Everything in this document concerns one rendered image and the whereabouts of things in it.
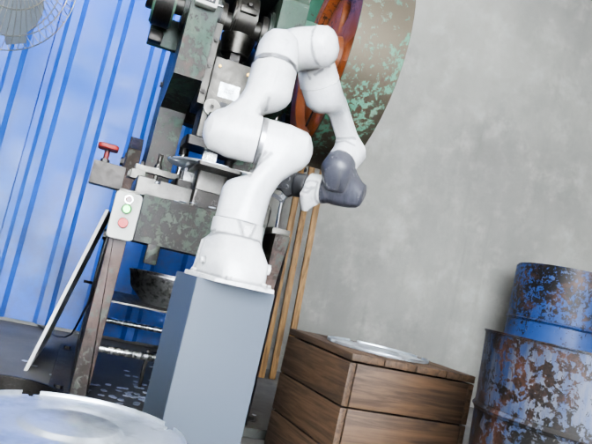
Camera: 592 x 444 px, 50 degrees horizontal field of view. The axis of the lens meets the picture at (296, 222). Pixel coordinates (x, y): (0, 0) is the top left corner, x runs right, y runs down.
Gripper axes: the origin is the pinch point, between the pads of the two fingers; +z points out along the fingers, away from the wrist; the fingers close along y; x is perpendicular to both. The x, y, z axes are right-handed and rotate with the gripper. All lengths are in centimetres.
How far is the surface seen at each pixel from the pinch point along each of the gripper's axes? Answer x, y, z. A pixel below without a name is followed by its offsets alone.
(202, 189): 5.5, -7.7, 12.4
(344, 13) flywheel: -36, 74, -5
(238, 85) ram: -5.4, 31.0, 14.6
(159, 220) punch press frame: 17.3, -20.8, 17.6
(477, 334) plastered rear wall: -223, -37, -66
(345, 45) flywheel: -25, 57, -13
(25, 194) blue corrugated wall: -56, -19, 141
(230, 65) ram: -2.8, 36.9, 18.0
